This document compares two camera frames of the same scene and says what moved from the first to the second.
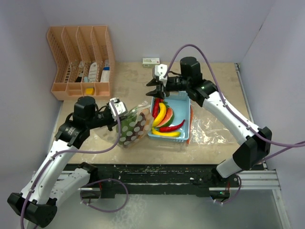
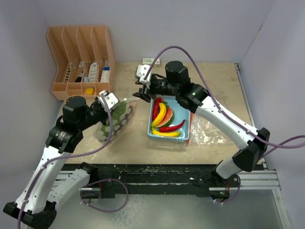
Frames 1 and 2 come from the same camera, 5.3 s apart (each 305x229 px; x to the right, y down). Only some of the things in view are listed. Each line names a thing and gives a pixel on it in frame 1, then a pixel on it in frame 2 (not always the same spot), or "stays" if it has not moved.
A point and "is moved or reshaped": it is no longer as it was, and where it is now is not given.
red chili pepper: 170,128 stays
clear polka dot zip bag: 136,125 → 121,117
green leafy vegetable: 127,123 is moved or reshaped
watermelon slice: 168,119 stays
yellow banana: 160,116 stays
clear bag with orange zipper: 204,130 stays
